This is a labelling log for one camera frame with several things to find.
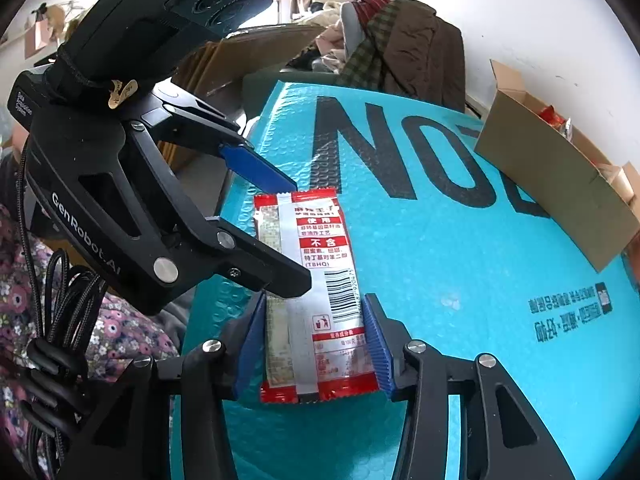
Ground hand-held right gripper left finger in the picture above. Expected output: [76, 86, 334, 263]
[60, 290, 268, 480]

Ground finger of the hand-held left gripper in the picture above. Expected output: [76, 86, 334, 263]
[150, 215, 314, 299]
[142, 84, 299, 194]

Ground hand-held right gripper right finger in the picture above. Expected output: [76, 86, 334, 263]
[364, 292, 576, 480]

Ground red white sachet packet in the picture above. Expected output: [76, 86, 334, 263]
[252, 186, 377, 405]

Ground red yellow-print snack packet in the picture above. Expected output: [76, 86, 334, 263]
[537, 105, 568, 128]

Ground teal bubble mailer mat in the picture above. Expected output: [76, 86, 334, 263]
[170, 80, 640, 480]

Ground brown wooden boards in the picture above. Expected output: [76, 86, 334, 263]
[160, 24, 326, 176]

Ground person's floral clothing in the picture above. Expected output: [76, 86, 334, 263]
[0, 200, 191, 480]

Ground pile of beige clothes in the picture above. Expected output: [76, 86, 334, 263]
[287, 2, 351, 73]

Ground green plaid cloth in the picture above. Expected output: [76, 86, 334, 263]
[335, 0, 416, 91]

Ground pink paper bag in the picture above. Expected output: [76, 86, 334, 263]
[24, 10, 53, 58]

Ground red plaid cloth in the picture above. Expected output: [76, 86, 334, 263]
[350, 0, 396, 23]

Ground brown jacket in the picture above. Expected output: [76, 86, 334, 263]
[385, 2, 468, 111]

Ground black braided cable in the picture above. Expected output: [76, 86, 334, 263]
[15, 155, 113, 480]

